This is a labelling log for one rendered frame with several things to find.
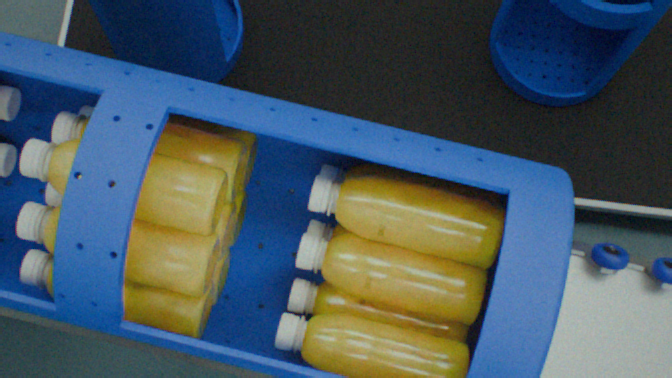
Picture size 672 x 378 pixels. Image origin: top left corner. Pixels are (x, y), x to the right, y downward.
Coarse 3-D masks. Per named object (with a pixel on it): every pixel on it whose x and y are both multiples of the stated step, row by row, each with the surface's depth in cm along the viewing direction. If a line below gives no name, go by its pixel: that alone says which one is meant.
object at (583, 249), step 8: (576, 248) 118; (584, 248) 118; (584, 256) 117; (632, 256) 119; (592, 264) 115; (632, 264) 117; (640, 264) 117; (648, 264) 118; (608, 272) 114; (616, 272) 114; (648, 272) 116; (656, 280) 114; (664, 288) 114
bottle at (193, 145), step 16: (80, 128) 100; (176, 128) 100; (192, 128) 101; (160, 144) 98; (176, 144) 98; (192, 144) 98; (208, 144) 99; (224, 144) 99; (240, 144) 100; (192, 160) 98; (208, 160) 98; (224, 160) 98; (240, 160) 102; (240, 176) 103
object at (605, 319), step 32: (576, 256) 118; (576, 288) 117; (608, 288) 117; (640, 288) 117; (32, 320) 122; (576, 320) 116; (608, 320) 116; (640, 320) 116; (160, 352) 121; (576, 352) 115; (608, 352) 115; (640, 352) 115
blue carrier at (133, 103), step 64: (0, 64) 92; (64, 64) 94; (128, 64) 98; (0, 128) 115; (128, 128) 89; (256, 128) 91; (320, 128) 93; (384, 128) 96; (0, 192) 115; (128, 192) 87; (256, 192) 114; (512, 192) 90; (0, 256) 110; (64, 256) 89; (256, 256) 114; (512, 256) 86; (64, 320) 96; (256, 320) 109; (512, 320) 86
